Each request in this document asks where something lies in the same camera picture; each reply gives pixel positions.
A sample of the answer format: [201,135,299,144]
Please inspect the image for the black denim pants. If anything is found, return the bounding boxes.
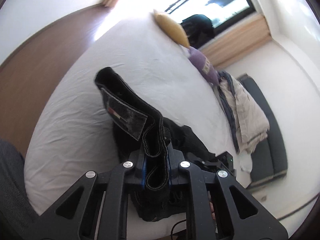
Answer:
[94,67,213,222]

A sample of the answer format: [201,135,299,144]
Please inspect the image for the dark clothing on windowsill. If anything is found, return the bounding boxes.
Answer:
[181,14,216,49]

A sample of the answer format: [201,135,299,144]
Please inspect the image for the beige and navy folded blanket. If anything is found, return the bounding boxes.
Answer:
[217,71,270,154]

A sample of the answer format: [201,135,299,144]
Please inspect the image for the white bed sheet mattress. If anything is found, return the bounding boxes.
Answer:
[25,19,259,239]

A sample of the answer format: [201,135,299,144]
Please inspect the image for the purple pillow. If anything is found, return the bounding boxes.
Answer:
[188,47,219,86]

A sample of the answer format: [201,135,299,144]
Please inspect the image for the beige window curtain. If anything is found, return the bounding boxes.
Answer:
[200,14,272,69]

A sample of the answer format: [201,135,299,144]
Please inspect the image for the yellow pillow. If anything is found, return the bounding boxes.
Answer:
[153,10,190,49]

